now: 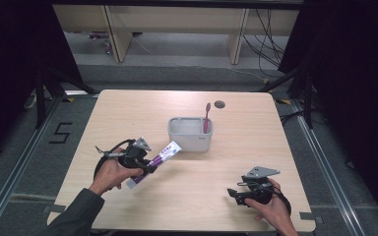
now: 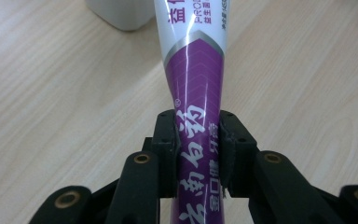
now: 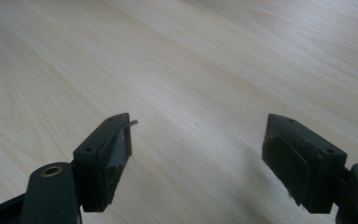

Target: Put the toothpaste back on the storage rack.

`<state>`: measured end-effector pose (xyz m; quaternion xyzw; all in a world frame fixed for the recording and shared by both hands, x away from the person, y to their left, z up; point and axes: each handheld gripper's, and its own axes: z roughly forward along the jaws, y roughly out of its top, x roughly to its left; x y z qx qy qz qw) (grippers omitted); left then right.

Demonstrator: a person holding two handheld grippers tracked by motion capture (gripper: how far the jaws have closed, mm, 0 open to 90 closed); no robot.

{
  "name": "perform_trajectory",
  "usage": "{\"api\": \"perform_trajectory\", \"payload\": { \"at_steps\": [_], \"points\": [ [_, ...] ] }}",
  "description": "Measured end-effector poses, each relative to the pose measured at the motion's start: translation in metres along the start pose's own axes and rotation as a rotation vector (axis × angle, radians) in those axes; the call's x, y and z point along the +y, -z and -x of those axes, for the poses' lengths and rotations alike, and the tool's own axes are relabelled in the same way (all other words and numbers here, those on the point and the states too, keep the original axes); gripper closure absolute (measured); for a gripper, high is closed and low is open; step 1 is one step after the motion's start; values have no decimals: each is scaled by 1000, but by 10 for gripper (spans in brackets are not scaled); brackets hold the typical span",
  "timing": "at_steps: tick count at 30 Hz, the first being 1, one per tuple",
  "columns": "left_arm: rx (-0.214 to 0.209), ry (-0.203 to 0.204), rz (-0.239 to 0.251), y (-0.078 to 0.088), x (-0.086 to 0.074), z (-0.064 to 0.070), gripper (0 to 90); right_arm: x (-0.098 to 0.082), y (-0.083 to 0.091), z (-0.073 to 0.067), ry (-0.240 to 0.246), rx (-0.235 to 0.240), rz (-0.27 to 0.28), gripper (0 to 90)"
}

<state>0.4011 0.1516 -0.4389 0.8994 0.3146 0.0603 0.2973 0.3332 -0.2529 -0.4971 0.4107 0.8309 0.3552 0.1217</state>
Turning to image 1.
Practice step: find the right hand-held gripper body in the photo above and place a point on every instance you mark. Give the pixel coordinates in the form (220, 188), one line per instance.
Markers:
(259, 187)

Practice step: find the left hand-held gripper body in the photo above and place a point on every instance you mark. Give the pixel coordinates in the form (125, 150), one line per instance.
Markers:
(134, 154)

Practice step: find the white and purple toothpaste tube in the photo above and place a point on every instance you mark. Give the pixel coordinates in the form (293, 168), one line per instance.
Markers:
(165, 153)

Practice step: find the grey plastic holder box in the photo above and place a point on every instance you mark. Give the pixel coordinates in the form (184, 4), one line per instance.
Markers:
(190, 136)

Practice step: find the person's right hand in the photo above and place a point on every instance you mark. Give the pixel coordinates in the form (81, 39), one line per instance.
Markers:
(272, 211)

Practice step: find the person's left hand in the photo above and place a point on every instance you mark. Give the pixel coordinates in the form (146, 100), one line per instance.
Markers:
(111, 173)

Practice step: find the grey tape strip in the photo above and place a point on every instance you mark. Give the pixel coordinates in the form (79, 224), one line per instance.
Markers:
(310, 217)
(54, 208)

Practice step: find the pink toothbrush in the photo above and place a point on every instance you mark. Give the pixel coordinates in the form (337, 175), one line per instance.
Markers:
(206, 118)

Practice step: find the round grey table grommet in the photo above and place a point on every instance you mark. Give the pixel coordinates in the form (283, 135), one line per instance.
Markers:
(219, 104)

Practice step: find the black metal stand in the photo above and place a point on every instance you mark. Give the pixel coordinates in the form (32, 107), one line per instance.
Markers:
(303, 95)
(46, 95)

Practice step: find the light wooden desk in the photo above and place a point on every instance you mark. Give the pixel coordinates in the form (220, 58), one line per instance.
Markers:
(177, 19)

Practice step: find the black curtain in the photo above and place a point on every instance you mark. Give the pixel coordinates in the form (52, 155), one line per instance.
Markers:
(357, 82)
(13, 65)

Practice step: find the aluminium floor rail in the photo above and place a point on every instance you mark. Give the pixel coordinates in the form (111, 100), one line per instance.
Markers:
(328, 173)
(16, 173)

